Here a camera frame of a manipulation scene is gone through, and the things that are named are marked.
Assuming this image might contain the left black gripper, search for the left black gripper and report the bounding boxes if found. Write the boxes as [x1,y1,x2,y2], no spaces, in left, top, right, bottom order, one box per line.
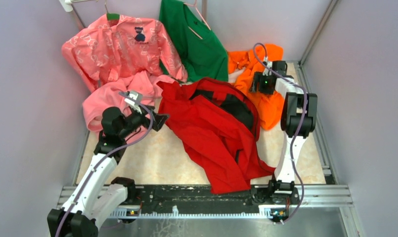
[118,104,169,139]

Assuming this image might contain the red jacket black lining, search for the red jacket black lining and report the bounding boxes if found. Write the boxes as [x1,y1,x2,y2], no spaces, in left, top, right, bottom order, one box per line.
[157,77,276,195]

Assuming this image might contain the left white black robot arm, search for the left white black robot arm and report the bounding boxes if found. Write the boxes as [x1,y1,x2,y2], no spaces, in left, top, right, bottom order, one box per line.
[47,105,170,237]

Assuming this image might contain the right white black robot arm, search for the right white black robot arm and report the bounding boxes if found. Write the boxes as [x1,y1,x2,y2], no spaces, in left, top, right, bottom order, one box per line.
[249,59,318,203]

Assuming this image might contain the pink patterned bear jacket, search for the pink patterned bear jacket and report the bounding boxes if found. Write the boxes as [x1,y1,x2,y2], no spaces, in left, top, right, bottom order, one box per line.
[61,15,188,92]

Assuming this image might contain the orange garment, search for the orange garment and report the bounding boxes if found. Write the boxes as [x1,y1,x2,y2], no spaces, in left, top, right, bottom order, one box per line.
[227,46,284,130]

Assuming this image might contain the plain pink garment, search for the plain pink garment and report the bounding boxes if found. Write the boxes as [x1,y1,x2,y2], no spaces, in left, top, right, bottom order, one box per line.
[82,71,175,132]

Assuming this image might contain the green shirt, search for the green shirt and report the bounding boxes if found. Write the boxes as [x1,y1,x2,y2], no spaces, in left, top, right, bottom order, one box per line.
[159,0,228,82]

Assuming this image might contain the pink clothes hanger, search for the pink clothes hanger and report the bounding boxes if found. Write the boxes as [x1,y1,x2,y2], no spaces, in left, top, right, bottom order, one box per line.
[183,0,212,40]

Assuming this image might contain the green clothes hanger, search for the green clothes hanger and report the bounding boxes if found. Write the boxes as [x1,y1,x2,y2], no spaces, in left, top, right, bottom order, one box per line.
[104,0,120,21]

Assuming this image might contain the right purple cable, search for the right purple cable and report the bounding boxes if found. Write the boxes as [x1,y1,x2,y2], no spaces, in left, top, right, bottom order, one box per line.
[253,42,308,225]

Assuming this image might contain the purple cable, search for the purple cable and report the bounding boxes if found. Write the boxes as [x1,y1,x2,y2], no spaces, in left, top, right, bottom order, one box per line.
[55,91,154,237]
[253,42,308,225]

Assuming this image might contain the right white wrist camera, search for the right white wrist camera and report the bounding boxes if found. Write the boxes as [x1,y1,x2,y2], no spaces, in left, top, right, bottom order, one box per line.
[262,56,273,76]

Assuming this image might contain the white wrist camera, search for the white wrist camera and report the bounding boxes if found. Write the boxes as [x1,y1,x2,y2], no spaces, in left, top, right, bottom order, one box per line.
[123,91,143,112]
[262,56,273,76]

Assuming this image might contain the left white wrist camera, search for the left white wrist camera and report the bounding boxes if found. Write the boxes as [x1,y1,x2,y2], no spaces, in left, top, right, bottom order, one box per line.
[123,91,143,112]

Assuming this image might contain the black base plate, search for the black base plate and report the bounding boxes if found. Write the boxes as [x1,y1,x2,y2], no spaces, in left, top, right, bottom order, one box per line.
[135,185,300,215]

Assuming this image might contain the white toothed cable strip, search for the white toothed cable strip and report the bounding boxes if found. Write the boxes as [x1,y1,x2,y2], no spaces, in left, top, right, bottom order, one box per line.
[107,207,273,220]

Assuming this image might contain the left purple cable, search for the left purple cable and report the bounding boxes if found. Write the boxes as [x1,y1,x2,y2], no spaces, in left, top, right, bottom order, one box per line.
[55,91,154,237]

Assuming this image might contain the metal corner post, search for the metal corner post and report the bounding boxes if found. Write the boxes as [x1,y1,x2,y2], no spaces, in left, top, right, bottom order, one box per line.
[299,0,340,66]

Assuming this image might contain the aluminium frame rail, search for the aluminium frame rail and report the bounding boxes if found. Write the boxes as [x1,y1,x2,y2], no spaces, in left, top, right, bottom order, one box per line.
[56,184,354,209]

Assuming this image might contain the white rail bracket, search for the white rail bracket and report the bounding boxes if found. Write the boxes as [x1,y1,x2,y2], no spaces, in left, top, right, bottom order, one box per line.
[59,0,93,12]

